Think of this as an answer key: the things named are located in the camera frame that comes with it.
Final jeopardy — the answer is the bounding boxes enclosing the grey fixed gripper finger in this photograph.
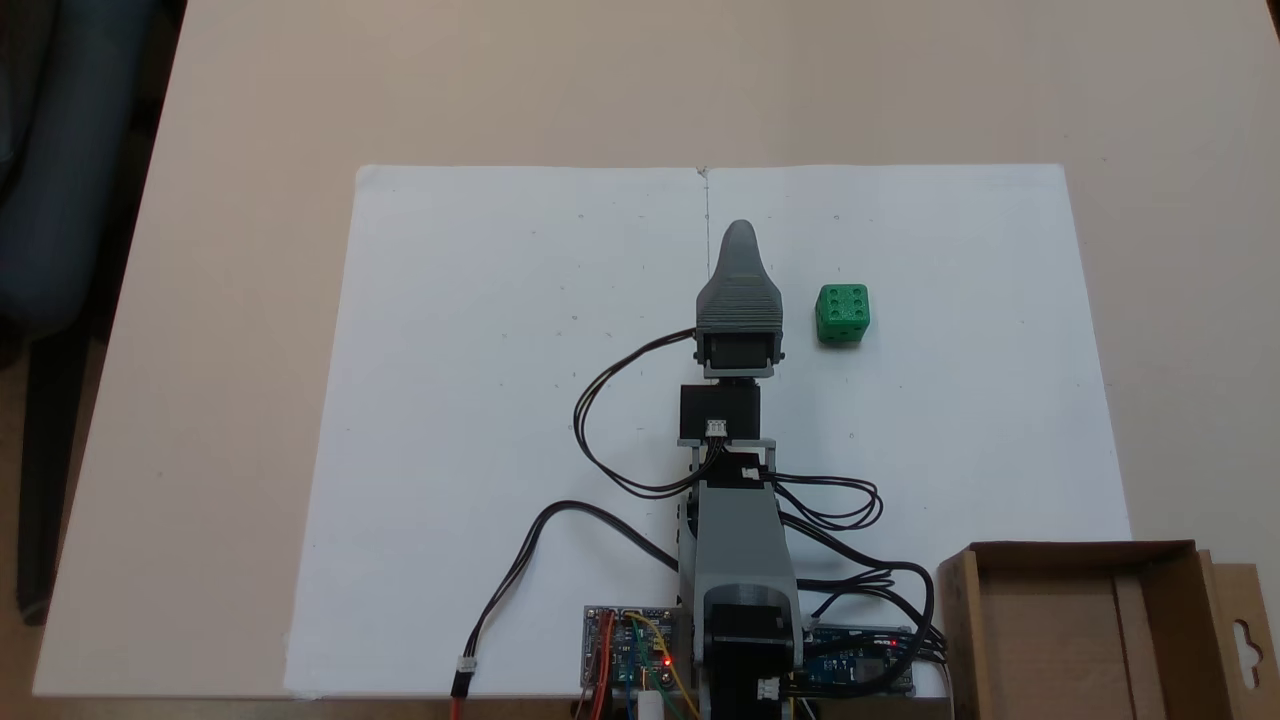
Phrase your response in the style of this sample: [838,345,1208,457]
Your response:
[696,220,783,289]

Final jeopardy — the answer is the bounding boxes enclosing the green die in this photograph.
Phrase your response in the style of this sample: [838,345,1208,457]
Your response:
[815,284,871,346]

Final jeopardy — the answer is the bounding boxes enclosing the white paper sheet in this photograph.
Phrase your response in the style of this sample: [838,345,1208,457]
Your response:
[283,165,713,701]
[700,163,1134,701]

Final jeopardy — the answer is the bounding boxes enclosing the blue circuit board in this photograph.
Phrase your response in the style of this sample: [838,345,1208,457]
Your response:
[800,625,917,697]

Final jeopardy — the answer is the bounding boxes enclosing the brown cardboard box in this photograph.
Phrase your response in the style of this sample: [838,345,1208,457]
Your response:
[937,540,1280,720]

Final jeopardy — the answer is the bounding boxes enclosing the dark blue chair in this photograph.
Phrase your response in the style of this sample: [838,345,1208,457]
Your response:
[0,0,188,627]

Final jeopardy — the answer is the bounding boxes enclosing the black gripper motor cable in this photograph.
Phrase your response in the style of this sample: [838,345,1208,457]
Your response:
[574,328,723,499]

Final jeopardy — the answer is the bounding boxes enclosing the black wrist motor cable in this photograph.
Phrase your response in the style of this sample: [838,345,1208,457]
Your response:
[768,470,885,533]

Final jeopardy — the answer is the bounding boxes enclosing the black elbow motor cable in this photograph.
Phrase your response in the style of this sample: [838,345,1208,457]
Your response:
[782,515,949,669]

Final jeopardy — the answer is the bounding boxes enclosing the circuit board with coloured wires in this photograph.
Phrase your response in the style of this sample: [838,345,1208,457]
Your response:
[583,605,693,701]

